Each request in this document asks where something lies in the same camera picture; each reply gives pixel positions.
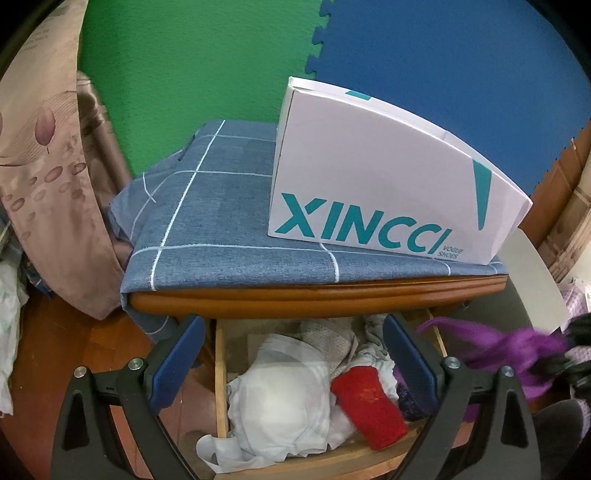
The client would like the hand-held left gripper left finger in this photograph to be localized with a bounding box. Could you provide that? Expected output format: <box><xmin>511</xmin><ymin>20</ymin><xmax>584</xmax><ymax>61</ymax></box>
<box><xmin>51</xmin><ymin>315</ymin><xmax>206</xmax><ymax>480</ymax></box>

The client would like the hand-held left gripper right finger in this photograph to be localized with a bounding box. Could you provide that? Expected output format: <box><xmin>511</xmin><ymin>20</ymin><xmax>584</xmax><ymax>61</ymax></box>
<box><xmin>382</xmin><ymin>313</ymin><xmax>542</xmax><ymax>480</ymax></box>

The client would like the dark blue patterned underwear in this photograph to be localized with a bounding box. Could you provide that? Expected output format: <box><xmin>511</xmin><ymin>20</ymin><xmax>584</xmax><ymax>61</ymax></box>
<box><xmin>394</xmin><ymin>369</ymin><xmax>432</xmax><ymax>421</ymax></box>

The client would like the wooden drawer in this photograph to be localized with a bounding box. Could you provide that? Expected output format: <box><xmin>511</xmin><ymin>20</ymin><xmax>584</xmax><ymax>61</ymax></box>
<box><xmin>213</xmin><ymin>309</ymin><xmax>448</xmax><ymax>478</ymax></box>

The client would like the beige mesh underwear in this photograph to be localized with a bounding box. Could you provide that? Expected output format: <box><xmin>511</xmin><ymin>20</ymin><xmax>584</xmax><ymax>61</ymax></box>
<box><xmin>300</xmin><ymin>316</ymin><xmax>358</xmax><ymax>370</ymax></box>

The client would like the white padded underwear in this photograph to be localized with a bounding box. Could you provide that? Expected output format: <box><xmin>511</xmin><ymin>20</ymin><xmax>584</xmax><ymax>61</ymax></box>
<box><xmin>196</xmin><ymin>333</ymin><xmax>361</xmax><ymax>474</ymax></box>

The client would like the white shoe box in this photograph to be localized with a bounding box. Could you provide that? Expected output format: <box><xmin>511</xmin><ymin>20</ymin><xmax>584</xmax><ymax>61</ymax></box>
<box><xmin>267</xmin><ymin>76</ymin><xmax>533</xmax><ymax>266</ymax></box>

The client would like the person's right forearm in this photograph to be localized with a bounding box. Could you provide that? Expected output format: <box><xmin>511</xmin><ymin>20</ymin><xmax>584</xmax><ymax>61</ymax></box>
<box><xmin>402</xmin><ymin>316</ymin><xmax>575</xmax><ymax>423</ymax></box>

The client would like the lilac checked cloth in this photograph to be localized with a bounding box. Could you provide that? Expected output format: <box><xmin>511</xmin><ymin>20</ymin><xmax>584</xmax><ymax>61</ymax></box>
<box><xmin>558</xmin><ymin>281</ymin><xmax>591</xmax><ymax>324</ymax></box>

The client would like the white board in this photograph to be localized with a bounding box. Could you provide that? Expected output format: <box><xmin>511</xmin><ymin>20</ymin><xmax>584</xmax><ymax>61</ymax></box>
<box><xmin>499</xmin><ymin>228</ymin><xmax>571</xmax><ymax>333</ymax></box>

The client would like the person's dark trouser leg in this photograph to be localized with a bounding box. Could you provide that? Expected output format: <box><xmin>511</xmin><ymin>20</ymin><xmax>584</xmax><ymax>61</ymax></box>
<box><xmin>531</xmin><ymin>399</ymin><xmax>591</xmax><ymax>480</ymax></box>

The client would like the wooden nightstand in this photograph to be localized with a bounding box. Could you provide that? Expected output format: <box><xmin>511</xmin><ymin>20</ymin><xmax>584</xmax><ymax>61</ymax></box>
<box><xmin>128</xmin><ymin>270</ymin><xmax>509</xmax><ymax>324</ymax></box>

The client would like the cardboard box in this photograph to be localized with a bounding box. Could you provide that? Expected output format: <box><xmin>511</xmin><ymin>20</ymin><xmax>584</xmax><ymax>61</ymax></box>
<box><xmin>531</xmin><ymin>152</ymin><xmax>591</xmax><ymax>283</ymax></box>

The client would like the blue checked cloth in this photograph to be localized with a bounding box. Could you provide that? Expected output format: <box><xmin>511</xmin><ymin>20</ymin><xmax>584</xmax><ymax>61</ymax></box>
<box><xmin>108</xmin><ymin>119</ymin><xmax>506</xmax><ymax>342</ymax></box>

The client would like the white floral cloth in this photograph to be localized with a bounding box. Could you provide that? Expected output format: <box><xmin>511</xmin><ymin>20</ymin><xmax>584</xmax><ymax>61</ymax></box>
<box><xmin>0</xmin><ymin>263</ymin><xmax>29</xmax><ymax>416</ymax></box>

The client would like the grey plaid cloth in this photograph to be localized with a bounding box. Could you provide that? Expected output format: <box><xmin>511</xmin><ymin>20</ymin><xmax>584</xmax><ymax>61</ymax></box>
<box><xmin>0</xmin><ymin>217</ymin><xmax>52</xmax><ymax>296</ymax></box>

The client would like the pink floral curtain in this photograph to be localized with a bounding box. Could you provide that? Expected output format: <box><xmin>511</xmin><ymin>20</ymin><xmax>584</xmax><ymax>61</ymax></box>
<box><xmin>0</xmin><ymin>0</ymin><xmax>125</xmax><ymax>320</ymax></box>

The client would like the brown satin cloth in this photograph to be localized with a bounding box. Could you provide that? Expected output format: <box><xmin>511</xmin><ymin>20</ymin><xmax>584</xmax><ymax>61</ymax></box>
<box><xmin>76</xmin><ymin>71</ymin><xmax>136</xmax><ymax>273</ymax></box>

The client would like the green foam mat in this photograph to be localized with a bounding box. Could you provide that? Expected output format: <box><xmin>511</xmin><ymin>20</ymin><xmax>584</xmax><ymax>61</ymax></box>
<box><xmin>78</xmin><ymin>0</ymin><xmax>333</xmax><ymax>178</ymax></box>

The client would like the blue foam mat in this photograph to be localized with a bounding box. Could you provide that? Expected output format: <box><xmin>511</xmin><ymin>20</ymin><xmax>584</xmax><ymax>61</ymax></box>
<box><xmin>311</xmin><ymin>0</ymin><xmax>591</xmax><ymax>199</ymax></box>

